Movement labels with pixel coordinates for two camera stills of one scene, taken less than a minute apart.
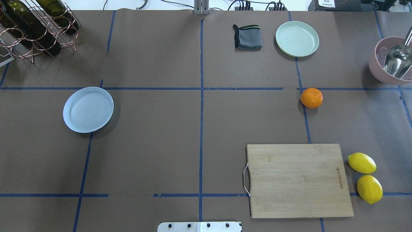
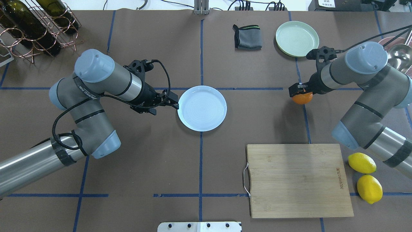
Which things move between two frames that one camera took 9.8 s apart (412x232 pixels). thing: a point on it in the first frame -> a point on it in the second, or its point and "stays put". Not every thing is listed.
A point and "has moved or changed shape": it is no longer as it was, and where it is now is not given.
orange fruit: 311,97 has moved or changed shape
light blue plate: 87,109 has moved or changed shape
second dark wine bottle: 57,11 stays put
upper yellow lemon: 361,163 stays put
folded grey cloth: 248,38 stays put
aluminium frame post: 201,7 stays put
